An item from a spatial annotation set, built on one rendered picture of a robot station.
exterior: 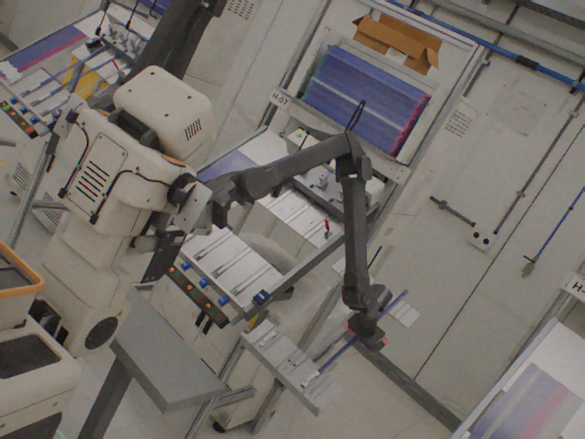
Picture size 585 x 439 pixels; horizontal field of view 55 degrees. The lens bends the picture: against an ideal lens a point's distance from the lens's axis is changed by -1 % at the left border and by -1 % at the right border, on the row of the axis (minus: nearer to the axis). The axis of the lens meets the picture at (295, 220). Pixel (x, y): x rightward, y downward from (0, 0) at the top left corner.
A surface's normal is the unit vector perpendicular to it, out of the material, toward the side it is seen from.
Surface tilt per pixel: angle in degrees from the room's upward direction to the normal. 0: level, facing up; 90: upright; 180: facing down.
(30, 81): 47
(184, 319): 90
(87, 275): 82
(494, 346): 90
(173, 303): 90
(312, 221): 43
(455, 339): 90
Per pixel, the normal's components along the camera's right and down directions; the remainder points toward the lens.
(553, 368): -0.06, -0.63
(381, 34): -0.44, -0.16
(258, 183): 0.65, -0.02
